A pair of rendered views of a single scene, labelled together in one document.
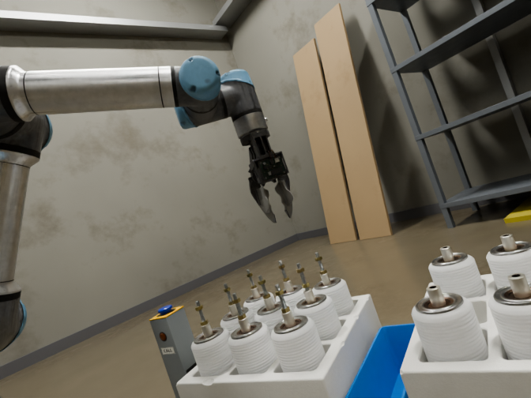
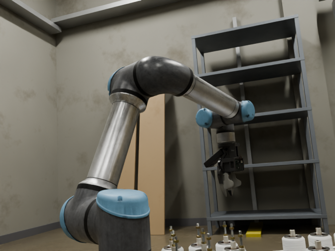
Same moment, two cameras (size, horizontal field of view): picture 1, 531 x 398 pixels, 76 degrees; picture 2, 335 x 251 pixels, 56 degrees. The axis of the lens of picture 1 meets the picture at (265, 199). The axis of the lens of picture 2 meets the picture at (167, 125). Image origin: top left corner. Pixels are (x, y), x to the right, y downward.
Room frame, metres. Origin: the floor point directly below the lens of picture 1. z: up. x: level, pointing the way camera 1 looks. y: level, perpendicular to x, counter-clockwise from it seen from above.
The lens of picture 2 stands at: (-0.13, 0.91, 0.56)
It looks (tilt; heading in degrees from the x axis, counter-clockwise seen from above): 9 degrees up; 325
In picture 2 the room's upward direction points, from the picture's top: 4 degrees counter-clockwise
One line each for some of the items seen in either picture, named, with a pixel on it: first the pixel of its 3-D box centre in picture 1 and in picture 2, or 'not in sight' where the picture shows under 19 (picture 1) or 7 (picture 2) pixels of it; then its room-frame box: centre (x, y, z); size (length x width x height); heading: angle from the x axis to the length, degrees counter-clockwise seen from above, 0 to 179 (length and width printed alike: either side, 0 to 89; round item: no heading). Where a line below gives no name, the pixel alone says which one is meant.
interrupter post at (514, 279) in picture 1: (519, 286); not in sight; (0.52, -0.32, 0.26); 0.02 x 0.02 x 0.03
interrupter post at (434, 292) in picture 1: (435, 296); (318, 245); (0.58, -0.22, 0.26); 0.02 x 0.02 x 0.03
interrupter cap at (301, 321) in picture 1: (291, 324); not in sight; (0.72, 0.04, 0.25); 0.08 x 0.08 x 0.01
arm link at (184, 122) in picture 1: (200, 106); (213, 117); (0.77, 0.07, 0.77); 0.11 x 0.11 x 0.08; 12
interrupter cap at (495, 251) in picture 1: (510, 249); (319, 234); (0.71, -0.44, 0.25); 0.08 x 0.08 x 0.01
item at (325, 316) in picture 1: (324, 338); not in sight; (0.82, -0.02, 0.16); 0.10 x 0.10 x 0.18
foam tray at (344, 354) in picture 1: (291, 368); not in sight; (0.88, 0.08, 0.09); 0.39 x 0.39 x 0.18; 60
